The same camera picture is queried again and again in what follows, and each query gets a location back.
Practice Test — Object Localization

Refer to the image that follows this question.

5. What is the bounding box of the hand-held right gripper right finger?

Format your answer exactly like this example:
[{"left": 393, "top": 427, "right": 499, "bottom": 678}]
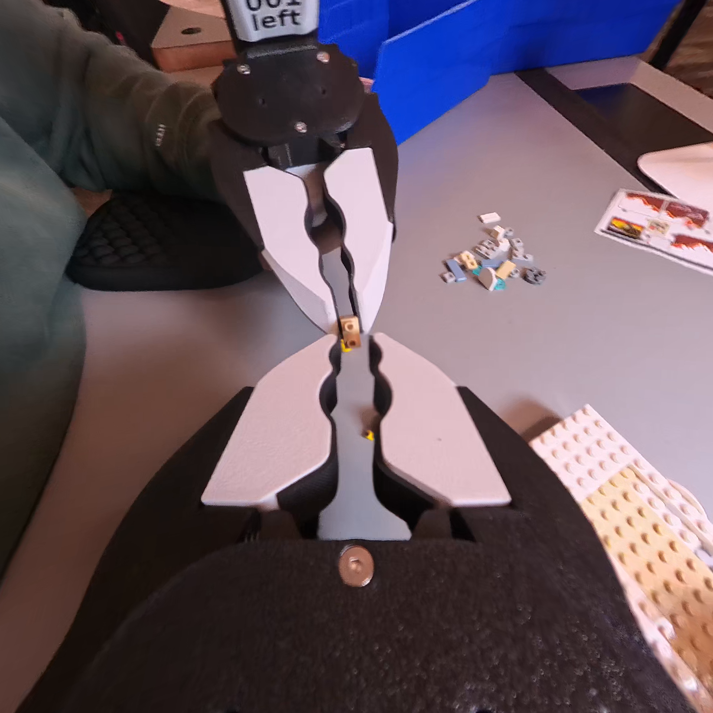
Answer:
[{"left": 368, "top": 332, "right": 512, "bottom": 509}]

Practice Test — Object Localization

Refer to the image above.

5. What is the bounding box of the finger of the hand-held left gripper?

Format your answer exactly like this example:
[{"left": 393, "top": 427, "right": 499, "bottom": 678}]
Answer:
[
  {"left": 323, "top": 145, "right": 394, "bottom": 331},
  {"left": 243, "top": 165, "right": 343, "bottom": 336}
]

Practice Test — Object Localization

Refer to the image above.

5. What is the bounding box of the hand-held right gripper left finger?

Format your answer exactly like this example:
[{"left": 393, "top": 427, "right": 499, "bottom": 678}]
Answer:
[{"left": 202, "top": 334, "right": 341, "bottom": 512}]

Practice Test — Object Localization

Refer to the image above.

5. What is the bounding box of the person's left forearm green sleeve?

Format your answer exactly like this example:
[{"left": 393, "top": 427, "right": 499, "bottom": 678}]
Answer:
[{"left": 33, "top": 0, "right": 235, "bottom": 201}]

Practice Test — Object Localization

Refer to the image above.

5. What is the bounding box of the light wood side desk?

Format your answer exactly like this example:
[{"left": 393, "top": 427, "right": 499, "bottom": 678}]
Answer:
[{"left": 150, "top": 11, "right": 241, "bottom": 73}]

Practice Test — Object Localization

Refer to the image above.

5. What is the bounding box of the pile of small lego pieces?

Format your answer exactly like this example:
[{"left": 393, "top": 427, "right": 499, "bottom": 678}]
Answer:
[{"left": 443, "top": 212, "right": 548, "bottom": 293}]

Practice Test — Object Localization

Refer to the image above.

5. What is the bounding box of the black mesh cushion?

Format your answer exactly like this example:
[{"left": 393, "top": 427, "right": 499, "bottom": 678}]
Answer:
[{"left": 66, "top": 189, "right": 267, "bottom": 292}]

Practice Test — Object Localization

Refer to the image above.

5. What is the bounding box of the white tan lego house model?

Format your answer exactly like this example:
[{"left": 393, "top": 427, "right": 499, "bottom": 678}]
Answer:
[{"left": 528, "top": 404, "right": 713, "bottom": 713}]

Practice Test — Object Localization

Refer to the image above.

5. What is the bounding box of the person's torso green sweatshirt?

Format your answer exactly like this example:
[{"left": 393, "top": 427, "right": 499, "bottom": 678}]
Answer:
[{"left": 0, "top": 111, "right": 90, "bottom": 580}]

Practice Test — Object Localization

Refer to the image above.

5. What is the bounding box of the lego sticker sheet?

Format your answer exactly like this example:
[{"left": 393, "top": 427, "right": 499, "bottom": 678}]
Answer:
[{"left": 594, "top": 188, "right": 713, "bottom": 276}]

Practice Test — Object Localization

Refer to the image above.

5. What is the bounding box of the white book stand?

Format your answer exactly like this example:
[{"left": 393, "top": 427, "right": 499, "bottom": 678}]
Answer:
[{"left": 637, "top": 142, "right": 713, "bottom": 197}]

